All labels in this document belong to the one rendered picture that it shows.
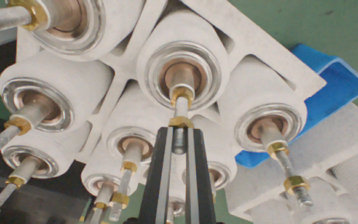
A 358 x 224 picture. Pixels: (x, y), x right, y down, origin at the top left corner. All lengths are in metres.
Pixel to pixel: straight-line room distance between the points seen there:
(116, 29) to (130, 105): 0.10
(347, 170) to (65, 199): 0.66
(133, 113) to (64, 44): 0.10
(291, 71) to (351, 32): 0.27
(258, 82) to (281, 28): 0.25
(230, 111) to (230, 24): 0.10
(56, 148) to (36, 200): 0.34
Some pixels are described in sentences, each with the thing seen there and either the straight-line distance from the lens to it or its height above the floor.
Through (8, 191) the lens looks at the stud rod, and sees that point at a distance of 0.33.
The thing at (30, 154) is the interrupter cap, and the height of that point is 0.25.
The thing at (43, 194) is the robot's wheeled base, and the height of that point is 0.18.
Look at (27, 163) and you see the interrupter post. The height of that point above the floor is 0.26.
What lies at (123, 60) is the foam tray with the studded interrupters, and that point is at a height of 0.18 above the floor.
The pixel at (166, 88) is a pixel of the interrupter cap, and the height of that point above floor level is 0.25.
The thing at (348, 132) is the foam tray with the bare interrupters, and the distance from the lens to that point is 0.47.
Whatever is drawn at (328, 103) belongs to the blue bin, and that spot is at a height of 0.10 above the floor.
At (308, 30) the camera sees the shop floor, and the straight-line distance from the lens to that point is 0.49.
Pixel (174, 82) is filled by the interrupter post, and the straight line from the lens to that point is 0.15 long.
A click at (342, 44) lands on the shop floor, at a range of 0.55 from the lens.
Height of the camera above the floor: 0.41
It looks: 53 degrees down
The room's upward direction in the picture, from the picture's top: 177 degrees counter-clockwise
